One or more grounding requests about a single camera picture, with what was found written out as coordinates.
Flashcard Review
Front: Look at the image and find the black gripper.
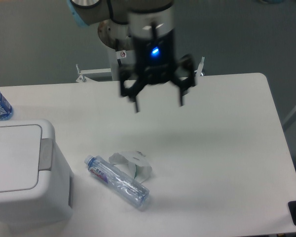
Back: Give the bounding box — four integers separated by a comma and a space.
118, 30, 196, 113

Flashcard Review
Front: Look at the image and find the grey trash can push button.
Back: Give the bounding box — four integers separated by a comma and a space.
38, 138, 53, 171

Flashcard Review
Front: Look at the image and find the white trash can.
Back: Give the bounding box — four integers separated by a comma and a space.
0, 119, 74, 225

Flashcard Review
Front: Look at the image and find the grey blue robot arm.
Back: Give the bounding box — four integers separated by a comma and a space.
67, 0, 196, 105

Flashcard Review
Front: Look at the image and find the clear empty plastic bottle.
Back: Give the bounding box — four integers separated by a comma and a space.
84, 155, 149, 208

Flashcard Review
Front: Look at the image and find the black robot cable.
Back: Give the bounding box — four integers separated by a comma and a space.
114, 39, 125, 75

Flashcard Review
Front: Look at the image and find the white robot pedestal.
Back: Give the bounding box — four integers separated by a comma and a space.
98, 17, 148, 80

